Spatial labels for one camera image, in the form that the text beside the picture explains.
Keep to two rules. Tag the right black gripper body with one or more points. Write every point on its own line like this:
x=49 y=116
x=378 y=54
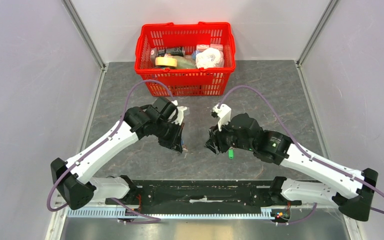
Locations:
x=229 y=138

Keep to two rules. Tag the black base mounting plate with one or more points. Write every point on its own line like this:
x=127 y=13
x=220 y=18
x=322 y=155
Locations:
x=203 y=196

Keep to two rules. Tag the pink box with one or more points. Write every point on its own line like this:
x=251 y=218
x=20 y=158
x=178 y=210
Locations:
x=219 y=47

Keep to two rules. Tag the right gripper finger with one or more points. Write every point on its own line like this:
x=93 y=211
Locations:
x=211 y=145
x=215 y=134

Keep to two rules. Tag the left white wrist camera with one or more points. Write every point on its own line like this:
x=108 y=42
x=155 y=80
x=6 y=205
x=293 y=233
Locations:
x=179 y=113

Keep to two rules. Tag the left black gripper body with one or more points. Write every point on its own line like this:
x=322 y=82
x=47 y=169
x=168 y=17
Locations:
x=166 y=128

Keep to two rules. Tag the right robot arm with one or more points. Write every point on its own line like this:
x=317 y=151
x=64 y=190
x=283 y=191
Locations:
x=336 y=185

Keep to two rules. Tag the yellow masking tape roll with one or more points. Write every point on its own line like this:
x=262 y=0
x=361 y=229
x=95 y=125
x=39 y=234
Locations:
x=166 y=62

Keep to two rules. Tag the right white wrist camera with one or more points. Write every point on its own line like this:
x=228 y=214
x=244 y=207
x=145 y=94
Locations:
x=223 y=113

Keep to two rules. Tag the black can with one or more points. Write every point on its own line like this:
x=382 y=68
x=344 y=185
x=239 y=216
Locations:
x=172 y=51

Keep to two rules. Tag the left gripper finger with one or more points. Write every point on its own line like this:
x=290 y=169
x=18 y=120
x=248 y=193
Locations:
x=179 y=139
x=172 y=144

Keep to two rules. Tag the white crumpled plastic bag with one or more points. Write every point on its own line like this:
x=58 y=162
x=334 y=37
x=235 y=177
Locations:
x=210 y=58

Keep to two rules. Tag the red plastic shopping basket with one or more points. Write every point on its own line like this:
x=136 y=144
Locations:
x=186 y=82

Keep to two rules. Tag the key with green tag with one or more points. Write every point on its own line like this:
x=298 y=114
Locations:
x=231 y=154

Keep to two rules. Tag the white slotted cable duct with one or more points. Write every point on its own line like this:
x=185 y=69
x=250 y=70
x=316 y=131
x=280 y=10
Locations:
x=119 y=212

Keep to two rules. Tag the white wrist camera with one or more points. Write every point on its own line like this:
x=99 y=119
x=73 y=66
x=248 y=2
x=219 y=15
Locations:
x=223 y=113
x=179 y=113

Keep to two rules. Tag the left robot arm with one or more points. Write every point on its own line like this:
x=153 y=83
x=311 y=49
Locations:
x=74 y=178

